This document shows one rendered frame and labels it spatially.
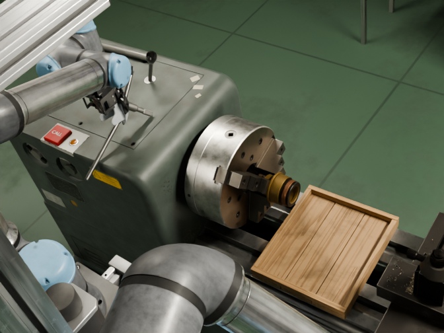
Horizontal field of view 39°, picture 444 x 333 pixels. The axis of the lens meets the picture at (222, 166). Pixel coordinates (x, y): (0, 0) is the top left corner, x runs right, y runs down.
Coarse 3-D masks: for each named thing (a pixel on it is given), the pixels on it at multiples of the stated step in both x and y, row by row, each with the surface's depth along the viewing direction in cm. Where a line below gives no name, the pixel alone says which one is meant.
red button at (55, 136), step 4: (56, 128) 183; (60, 128) 183; (64, 128) 182; (48, 132) 182; (52, 132) 182; (56, 132) 182; (60, 132) 181; (64, 132) 181; (68, 132) 181; (44, 136) 181; (48, 136) 181; (52, 136) 181; (56, 136) 181; (60, 136) 180; (64, 136) 180; (68, 136) 181; (48, 140) 181; (52, 140) 180; (56, 140) 179; (60, 140) 179; (56, 144) 179
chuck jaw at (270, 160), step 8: (272, 136) 186; (272, 144) 184; (280, 144) 183; (264, 152) 183; (272, 152) 182; (280, 152) 184; (264, 160) 181; (272, 160) 181; (280, 160) 180; (256, 168) 182; (264, 168) 180; (272, 168) 179; (280, 168) 178
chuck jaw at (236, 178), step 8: (216, 176) 170; (224, 176) 169; (232, 176) 170; (240, 176) 168; (248, 176) 171; (256, 176) 174; (232, 184) 169; (240, 184) 169; (248, 184) 172; (256, 184) 173; (264, 184) 173; (264, 192) 174
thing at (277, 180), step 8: (272, 176) 177; (280, 176) 175; (288, 176) 176; (272, 184) 174; (280, 184) 173; (288, 184) 173; (296, 184) 174; (272, 192) 174; (280, 192) 173; (288, 192) 172; (296, 192) 177; (272, 200) 176; (280, 200) 174; (288, 200) 173; (296, 200) 178
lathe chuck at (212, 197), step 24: (240, 120) 180; (216, 144) 172; (240, 144) 170; (264, 144) 182; (216, 168) 170; (240, 168) 175; (216, 192) 170; (240, 192) 179; (216, 216) 176; (240, 216) 184
